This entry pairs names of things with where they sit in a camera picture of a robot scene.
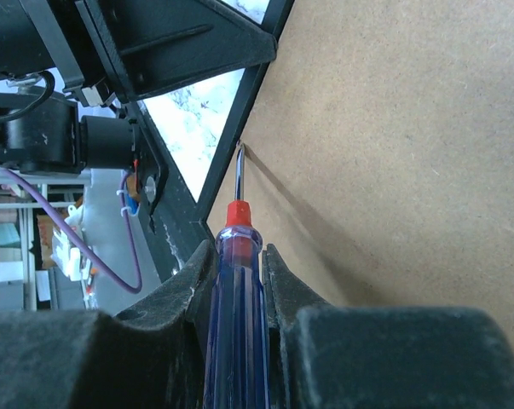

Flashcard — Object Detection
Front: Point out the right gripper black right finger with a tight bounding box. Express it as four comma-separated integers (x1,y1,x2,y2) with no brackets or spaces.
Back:
263,245,514,408

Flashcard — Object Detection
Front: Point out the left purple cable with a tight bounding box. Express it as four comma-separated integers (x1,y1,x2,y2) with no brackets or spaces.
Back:
0,165,145,294

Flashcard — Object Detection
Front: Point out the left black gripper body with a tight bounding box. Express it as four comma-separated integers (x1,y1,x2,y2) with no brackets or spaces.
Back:
47,0,172,222

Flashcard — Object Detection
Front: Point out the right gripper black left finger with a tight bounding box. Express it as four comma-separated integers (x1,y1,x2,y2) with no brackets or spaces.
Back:
0,241,215,408

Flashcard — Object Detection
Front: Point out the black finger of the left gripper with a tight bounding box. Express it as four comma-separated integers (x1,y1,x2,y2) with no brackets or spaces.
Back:
98,1,277,101

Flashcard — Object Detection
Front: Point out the black picture frame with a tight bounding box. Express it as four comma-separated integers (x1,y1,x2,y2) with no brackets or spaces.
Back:
124,0,514,325

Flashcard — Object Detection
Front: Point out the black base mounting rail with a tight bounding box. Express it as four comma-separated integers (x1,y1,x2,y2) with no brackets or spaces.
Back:
146,169,211,282

